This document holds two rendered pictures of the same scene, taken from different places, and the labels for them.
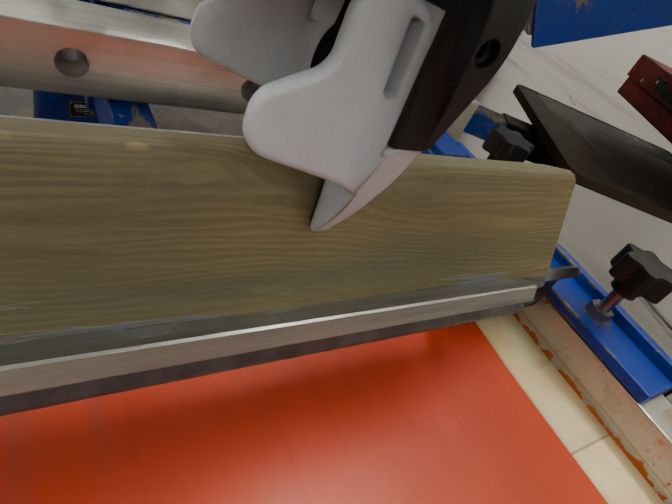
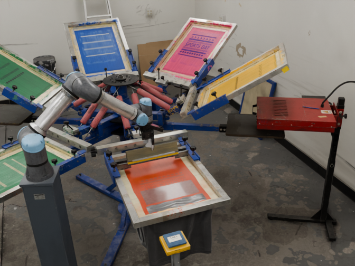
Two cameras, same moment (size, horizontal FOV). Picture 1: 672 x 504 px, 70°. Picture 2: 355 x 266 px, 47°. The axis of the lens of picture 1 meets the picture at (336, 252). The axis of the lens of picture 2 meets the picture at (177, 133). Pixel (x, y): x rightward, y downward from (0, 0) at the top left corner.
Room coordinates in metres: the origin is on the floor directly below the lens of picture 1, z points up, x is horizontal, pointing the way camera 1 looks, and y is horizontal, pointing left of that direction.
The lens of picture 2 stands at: (-1.92, -1.18, 2.41)
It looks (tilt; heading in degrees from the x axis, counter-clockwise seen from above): 27 degrees down; 26
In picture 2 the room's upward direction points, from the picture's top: 2 degrees counter-clockwise
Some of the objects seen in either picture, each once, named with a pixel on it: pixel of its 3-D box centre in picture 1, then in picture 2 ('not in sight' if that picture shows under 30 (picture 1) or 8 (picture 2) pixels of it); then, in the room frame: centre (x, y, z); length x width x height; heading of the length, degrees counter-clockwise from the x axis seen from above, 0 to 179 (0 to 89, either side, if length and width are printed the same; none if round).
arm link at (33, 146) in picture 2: not in sight; (34, 148); (-0.50, 0.37, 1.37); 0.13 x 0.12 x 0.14; 54
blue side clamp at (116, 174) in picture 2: not in sight; (112, 168); (0.00, 0.24, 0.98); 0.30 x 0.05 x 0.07; 45
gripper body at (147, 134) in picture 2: not in sight; (146, 129); (0.16, 0.04, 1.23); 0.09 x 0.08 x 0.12; 135
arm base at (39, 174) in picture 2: not in sight; (38, 167); (-0.51, 0.36, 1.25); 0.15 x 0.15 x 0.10
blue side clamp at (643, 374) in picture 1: (514, 264); (188, 152); (0.39, -0.15, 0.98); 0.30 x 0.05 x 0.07; 45
